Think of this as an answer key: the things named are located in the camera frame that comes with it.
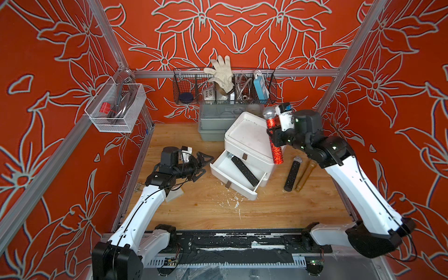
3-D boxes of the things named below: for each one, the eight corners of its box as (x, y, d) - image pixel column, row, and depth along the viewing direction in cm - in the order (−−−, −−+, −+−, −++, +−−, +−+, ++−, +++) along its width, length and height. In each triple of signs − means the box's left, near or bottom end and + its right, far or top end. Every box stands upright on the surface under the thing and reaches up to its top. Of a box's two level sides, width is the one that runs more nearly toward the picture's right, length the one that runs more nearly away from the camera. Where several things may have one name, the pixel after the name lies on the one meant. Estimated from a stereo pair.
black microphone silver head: (281, 189, 90) (283, 186, 88) (294, 157, 103) (295, 154, 101) (289, 193, 89) (291, 191, 87) (301, 160, 102) (303, 157, 100)
